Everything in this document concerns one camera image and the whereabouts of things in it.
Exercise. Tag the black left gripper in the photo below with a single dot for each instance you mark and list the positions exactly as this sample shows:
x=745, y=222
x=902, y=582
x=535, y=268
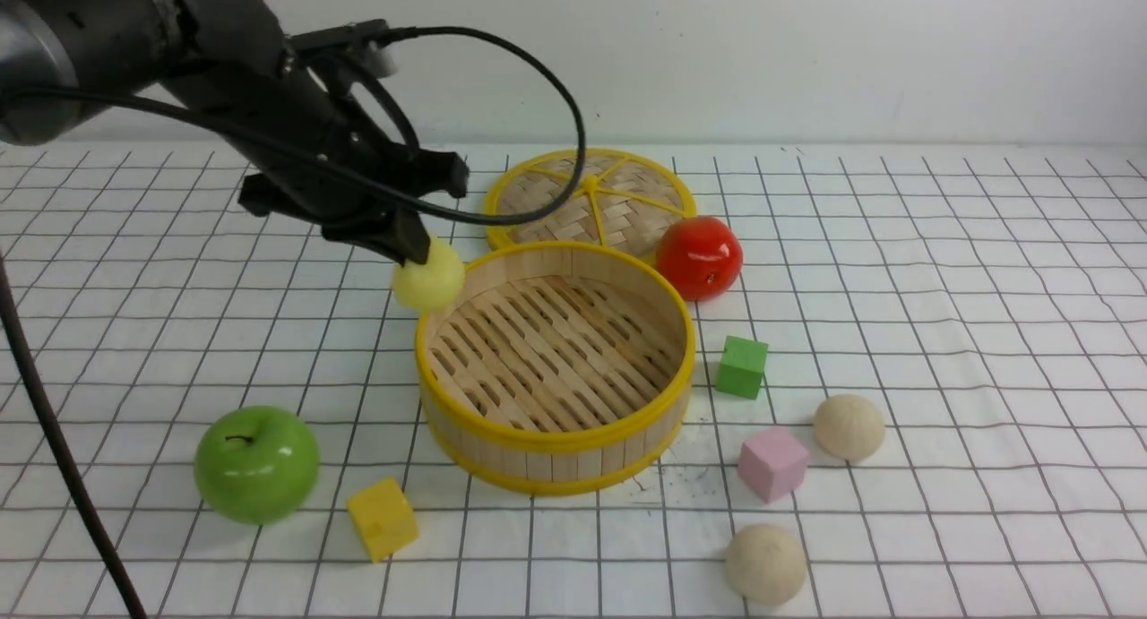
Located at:
x=319, y=157

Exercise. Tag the yellow bun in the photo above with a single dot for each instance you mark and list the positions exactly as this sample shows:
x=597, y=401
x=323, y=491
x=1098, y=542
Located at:
x=429, y=286

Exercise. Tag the cream bun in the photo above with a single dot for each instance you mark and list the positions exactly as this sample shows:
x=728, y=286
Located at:
x=849, y=427
x=765, y=564

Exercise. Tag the cream bun front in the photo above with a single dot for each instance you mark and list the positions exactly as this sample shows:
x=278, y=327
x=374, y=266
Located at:
x=765, y=564

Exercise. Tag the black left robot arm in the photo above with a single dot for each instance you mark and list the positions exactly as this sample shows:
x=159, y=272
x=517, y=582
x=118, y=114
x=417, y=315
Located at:
x=231, y=60

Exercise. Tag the bamboo steamer tray yellow rim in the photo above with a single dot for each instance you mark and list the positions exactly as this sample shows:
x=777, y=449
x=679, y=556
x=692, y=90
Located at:
x=560, y=369

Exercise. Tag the woven bamboo steamer lid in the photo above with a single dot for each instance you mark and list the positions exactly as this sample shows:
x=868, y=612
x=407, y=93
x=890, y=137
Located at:
x=622, y=201

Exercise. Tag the green apple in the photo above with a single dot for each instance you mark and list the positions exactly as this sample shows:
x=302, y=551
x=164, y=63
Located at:
x=256, y=465

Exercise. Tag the yellow cube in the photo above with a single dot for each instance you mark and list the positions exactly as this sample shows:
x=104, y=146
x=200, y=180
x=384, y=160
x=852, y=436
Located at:
x=383, y=519

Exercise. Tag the red tomato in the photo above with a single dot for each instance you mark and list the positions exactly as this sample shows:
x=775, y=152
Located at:
x=699, y=257

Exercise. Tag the green cube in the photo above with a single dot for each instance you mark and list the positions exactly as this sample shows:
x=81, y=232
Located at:
x=741, y=369

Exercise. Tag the pink cube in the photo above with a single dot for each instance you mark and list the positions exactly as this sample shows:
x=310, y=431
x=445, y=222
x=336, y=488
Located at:
x=773, y=463

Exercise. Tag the white grid tablecloth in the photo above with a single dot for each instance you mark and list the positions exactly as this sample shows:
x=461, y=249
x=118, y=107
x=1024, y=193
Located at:
x=989, y=301

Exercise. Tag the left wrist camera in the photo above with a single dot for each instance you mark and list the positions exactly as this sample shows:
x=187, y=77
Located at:
x=361, y=41

